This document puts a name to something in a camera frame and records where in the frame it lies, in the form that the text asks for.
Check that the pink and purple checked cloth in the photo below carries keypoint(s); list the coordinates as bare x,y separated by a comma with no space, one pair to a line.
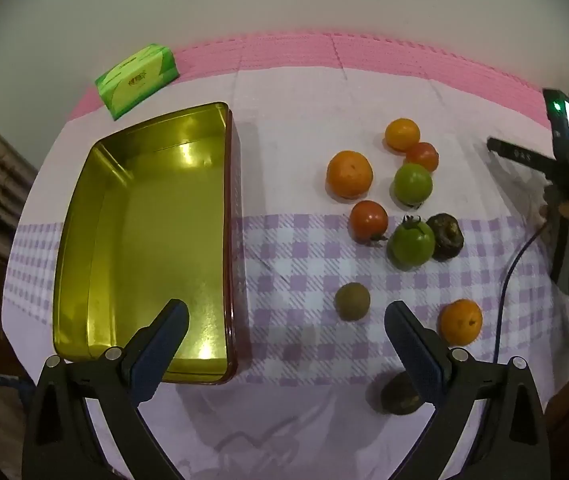
289,125

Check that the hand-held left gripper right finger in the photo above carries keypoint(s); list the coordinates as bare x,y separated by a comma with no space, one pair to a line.
414,355

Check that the brown kiwi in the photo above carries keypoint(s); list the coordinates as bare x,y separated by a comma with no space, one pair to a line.
352,301

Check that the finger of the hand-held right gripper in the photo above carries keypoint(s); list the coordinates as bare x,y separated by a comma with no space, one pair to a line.
514,155

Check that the large orange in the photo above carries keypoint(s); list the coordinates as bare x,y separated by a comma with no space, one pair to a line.
349,174

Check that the gold and maroon tin box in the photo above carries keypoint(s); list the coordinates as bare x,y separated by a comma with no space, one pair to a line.
154,235

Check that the dark mangosteen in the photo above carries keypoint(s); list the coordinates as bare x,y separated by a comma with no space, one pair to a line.
447,236

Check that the small red tomato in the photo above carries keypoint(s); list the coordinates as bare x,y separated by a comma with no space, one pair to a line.
424,157

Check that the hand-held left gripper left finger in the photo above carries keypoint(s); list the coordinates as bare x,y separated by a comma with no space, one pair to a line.
157,355

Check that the dark brown round fruit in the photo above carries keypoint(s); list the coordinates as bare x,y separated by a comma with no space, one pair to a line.
397,395

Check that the green tissue pack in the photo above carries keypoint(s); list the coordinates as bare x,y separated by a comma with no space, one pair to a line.
137,80

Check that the green tomato with stem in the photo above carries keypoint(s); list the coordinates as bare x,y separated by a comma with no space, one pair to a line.
411,245

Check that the small orange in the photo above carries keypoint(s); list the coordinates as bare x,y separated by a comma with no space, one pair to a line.
402,134

